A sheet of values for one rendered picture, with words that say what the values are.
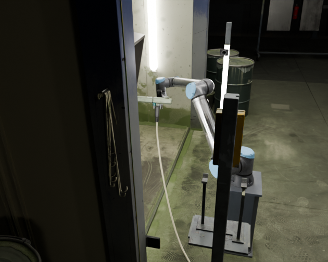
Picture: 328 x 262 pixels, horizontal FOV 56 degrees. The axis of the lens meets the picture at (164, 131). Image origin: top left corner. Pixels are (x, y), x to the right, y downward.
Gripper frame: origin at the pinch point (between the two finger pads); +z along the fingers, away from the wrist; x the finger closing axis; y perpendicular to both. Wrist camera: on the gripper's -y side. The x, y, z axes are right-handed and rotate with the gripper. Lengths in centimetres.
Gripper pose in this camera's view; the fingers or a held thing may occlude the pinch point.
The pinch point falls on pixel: (156, 103)
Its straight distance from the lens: 256.1
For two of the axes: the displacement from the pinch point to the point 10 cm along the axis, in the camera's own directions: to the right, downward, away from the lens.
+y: -0.5, 9.3, 3.6
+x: -9.9, -0.9, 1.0
